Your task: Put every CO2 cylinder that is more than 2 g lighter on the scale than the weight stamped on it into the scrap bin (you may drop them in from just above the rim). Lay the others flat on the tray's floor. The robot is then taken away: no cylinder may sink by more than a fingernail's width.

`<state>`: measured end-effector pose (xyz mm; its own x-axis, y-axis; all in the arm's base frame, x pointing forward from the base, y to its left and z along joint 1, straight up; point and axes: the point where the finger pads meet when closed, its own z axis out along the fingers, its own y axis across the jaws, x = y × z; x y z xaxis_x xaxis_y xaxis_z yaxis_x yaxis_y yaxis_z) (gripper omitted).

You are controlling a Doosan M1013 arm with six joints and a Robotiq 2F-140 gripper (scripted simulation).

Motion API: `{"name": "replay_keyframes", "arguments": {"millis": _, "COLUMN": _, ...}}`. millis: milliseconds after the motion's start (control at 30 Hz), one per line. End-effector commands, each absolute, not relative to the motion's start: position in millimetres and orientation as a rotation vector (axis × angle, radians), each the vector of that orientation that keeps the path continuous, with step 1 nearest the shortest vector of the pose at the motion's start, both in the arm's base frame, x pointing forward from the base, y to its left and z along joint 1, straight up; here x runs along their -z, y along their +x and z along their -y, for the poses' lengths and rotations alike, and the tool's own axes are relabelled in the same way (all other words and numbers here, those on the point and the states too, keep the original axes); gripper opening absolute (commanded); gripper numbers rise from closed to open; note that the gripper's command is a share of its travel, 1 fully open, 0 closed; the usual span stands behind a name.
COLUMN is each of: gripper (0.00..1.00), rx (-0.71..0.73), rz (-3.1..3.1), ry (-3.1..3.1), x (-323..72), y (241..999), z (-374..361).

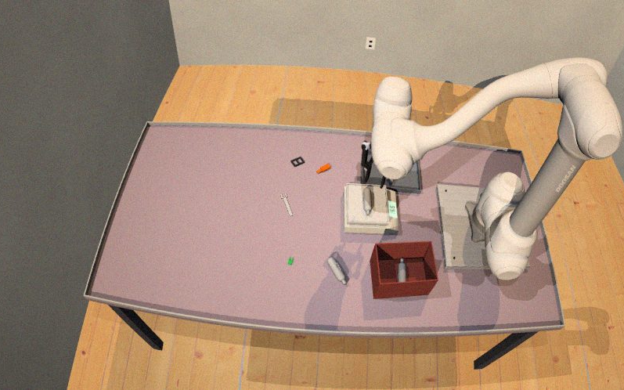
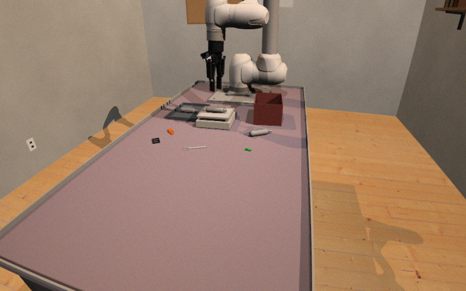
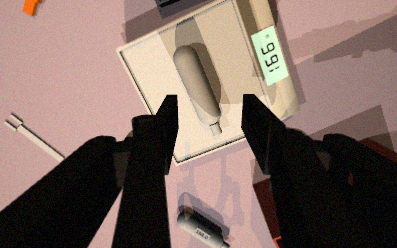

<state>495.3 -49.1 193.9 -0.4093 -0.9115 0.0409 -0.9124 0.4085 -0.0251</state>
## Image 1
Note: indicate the red open box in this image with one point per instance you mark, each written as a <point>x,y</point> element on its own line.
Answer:
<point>420,265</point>

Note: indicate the grey table edge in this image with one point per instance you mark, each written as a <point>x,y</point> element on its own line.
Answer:
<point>296,127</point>

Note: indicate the white digital scale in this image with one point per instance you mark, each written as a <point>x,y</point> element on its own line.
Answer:
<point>383,205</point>

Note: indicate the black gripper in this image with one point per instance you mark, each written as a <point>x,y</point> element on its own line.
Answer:
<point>367,165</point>

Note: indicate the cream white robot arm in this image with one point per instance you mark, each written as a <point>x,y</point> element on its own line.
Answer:
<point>590,128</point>

